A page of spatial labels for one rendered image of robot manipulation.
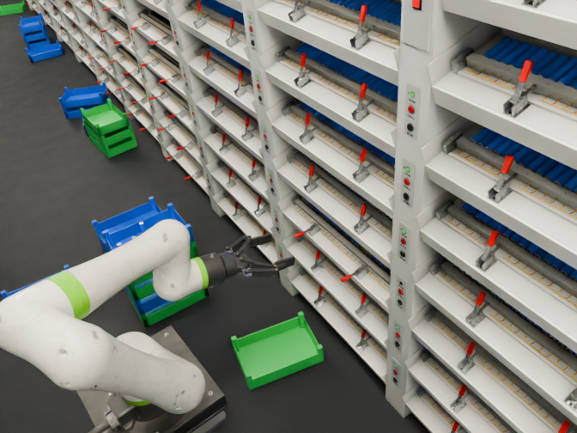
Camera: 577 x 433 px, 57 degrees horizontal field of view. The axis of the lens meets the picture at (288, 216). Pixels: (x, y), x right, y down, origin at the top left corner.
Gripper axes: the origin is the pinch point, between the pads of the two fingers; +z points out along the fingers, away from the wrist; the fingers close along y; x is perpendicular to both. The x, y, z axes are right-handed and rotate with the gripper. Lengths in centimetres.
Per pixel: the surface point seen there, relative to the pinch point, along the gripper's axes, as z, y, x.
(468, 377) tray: 21, 60, -8
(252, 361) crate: 0, -11, -60
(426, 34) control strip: 2, 38, 74
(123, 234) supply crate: -28, -72, -31
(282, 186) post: 20.1, -30.2, 2.2
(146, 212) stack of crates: -7, -106, -45
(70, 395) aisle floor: -62, -39, -74
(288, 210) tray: 22.4, -28.1, -7.5
